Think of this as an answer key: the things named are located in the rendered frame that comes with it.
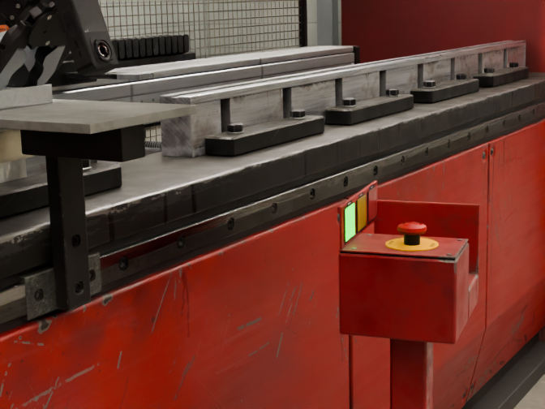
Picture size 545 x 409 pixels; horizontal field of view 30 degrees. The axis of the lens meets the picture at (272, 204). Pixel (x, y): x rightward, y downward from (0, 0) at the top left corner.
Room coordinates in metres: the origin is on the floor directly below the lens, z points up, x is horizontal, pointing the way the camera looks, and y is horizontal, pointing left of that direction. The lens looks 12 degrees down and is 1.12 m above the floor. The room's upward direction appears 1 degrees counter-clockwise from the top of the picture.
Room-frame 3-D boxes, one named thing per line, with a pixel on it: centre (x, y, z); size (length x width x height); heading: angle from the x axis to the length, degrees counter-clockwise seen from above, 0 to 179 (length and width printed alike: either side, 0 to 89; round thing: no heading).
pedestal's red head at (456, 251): (1.39, -0.20, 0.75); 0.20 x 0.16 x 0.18; 160
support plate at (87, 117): (1.13, 0.24, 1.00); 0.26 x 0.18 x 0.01; 59
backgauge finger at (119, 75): (1.63, 0.30, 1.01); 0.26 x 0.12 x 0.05; 59
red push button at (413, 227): (1.35, -0.19, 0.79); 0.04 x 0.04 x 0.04
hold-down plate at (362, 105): (2.03, -0.20, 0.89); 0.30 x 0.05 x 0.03; 149
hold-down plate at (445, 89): (2.37, -0.41, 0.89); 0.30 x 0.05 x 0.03; 149
